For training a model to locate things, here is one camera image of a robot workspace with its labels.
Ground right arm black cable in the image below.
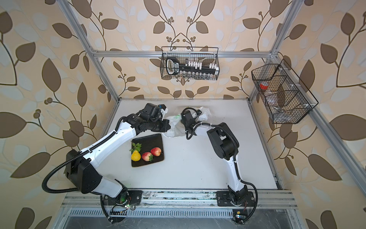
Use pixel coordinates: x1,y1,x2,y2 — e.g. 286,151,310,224
181,107,259,224

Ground yellow fake lemon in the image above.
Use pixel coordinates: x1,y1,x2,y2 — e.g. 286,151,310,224
131,150,141,162

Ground red fake apple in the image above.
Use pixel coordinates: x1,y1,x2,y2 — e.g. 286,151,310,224
150,147,162,156

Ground black tool in basket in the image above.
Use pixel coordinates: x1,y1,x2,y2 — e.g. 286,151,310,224
165,57,220,77

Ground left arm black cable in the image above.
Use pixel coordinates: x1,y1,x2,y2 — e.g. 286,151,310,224
41,104,161,194

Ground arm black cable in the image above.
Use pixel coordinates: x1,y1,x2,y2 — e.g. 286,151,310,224
181,107,259,224
41,104,161,194

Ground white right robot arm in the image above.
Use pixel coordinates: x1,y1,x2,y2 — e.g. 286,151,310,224
181,107,248,206

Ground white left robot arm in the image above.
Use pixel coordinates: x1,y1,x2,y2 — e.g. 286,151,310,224
64,103,170,198

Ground white plastic bag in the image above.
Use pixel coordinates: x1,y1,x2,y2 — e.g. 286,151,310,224
163,106,212,138

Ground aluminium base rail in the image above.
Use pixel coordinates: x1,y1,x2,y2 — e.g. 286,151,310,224
62,189,298,210

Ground black wire basket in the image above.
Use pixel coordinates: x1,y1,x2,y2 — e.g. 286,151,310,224
160,46,220,81
251,60,318,124

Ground dark square plate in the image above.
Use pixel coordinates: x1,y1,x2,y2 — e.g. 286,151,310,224
131,134,164,168

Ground black wire basket back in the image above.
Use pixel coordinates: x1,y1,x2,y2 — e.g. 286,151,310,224
160,46,220,81

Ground black wire basket right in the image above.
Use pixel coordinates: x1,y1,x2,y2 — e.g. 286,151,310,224
251,60,318,124

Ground green fake leaves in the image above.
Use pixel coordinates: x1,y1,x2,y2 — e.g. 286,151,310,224
130,142,142,153

